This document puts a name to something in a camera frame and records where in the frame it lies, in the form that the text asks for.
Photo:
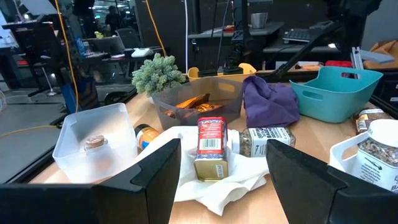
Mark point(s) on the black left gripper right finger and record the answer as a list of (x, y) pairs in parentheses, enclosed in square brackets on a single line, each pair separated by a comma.
[(311, 199)]

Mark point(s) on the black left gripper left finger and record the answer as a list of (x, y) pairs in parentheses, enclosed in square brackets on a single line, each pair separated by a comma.
[(93, 205)]

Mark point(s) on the small cork-lid spice jar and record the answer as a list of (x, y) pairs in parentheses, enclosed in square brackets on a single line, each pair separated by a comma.
[(94, 142)]

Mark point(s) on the clear labelled spice jar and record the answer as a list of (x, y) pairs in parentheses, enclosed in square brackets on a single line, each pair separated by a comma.
[(264, 141)]

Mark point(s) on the white-lid spice jar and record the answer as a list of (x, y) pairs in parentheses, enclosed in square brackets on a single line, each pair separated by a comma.
[(377, 161)]

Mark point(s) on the orange spice bottle black cap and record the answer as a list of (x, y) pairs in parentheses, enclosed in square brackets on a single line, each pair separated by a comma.
[(146, 137)]

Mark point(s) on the brown spice packet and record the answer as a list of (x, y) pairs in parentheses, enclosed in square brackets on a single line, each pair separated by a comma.
[(192, 101), (205, 107), (370, 119)]

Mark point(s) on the red spice tin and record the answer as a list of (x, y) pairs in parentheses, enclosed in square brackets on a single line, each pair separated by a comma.
[(211, 140)]

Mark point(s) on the dark green spice tin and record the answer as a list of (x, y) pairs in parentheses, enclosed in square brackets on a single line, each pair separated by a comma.
[(232, 70)]

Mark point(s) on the black spice tin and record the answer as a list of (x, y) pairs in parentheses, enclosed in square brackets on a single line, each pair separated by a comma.
[(207, 73)]

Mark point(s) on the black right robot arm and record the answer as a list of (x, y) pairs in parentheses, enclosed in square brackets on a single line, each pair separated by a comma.
[(311, 47)]

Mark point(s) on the clear plastic bin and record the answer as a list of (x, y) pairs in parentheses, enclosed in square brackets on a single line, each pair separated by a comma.
[(77, 161)]

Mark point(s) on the white plastic bin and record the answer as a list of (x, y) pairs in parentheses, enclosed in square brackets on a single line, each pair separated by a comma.
[(334, 155)]

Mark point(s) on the teal plastic bin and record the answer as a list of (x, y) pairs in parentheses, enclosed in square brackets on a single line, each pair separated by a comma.
[(326, 105)]

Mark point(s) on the white cloth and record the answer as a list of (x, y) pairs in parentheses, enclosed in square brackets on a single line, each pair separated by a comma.
[(211, 193)]

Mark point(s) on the purple cloth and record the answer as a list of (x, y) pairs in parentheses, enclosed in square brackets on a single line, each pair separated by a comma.
[(267, 102)]

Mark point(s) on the red flat box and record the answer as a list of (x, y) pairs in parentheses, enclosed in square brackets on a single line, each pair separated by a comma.
[(339, 63)]

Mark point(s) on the smoky translucent plastic bin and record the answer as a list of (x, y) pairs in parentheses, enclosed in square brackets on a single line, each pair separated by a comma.
[(217, 90)]

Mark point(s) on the yellow plastic bin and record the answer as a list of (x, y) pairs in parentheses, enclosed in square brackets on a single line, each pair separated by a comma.
[(250, 69)]

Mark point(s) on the green artificial succulent plant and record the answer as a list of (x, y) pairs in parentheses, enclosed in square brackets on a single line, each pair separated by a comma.
[(157, 74)]

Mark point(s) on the aluminium extrusion piece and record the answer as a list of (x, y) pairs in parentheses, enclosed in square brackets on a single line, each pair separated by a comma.
[(373, 56)]

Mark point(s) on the white device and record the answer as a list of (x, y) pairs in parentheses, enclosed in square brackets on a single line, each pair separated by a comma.
[(140, 53)]

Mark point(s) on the black keyboard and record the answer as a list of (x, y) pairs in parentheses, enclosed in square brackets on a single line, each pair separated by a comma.
[(298, 35)]

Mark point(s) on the cardboard box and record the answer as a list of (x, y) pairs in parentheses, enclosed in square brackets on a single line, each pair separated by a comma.
[(385, 49)]

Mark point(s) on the black monitor stand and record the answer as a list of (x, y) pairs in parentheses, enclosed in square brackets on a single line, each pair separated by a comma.
[(241, 46)]

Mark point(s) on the office chair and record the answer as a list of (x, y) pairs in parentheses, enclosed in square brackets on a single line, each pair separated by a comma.
[(129, 37)]

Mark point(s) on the black office desk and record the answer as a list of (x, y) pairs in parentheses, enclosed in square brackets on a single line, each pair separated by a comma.
[(217, 46)]

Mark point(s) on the person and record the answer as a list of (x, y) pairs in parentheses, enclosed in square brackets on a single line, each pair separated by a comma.
[(113, 20)]

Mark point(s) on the grey cup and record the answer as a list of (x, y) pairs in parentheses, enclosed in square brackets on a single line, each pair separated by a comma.
[(259, 20)]

